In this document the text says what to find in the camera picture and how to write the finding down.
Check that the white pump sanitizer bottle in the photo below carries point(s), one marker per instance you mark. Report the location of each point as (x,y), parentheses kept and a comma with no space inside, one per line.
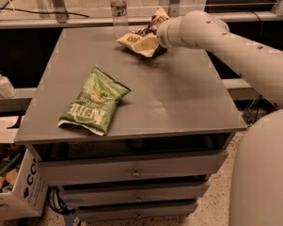
(6,88)

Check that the clear plastic water bottle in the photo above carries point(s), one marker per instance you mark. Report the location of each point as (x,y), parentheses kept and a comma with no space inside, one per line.
(120,17)

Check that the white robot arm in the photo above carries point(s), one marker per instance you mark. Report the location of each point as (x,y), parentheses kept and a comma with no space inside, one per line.
(256,192)

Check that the green Kettle jalapeno chip bag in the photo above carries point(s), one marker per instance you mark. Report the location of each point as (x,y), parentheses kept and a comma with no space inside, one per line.
(96,104)

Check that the grey drawer cabinet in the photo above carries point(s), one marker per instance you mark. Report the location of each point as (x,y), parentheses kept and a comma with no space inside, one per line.
(169,134)

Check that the white cardboard box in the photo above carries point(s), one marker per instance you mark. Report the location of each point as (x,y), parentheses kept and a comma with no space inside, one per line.
(22,189)

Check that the brown Late July chip bag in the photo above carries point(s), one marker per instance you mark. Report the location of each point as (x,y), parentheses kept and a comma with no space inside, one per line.
(144,41)

